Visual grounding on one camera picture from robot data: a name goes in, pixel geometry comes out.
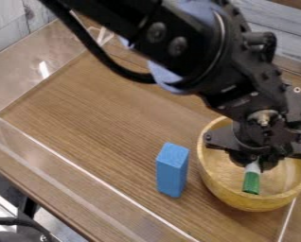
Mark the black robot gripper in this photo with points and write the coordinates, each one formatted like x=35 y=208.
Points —
x=246 y=140

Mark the green and white marker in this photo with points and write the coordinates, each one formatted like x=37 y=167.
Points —
x=252 y=178

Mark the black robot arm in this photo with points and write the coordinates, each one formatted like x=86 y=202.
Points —
x=205 y=54

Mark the brown wooden bowl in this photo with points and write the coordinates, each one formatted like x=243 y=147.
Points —
x=222 y=177

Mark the blue rectangular block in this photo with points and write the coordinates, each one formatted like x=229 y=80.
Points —
x=171 y=166

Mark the clear acrylic tray wall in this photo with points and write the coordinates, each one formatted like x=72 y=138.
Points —
x=80 y=132

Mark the black metal bracket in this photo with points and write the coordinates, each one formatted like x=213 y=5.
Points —
x=33 y=231

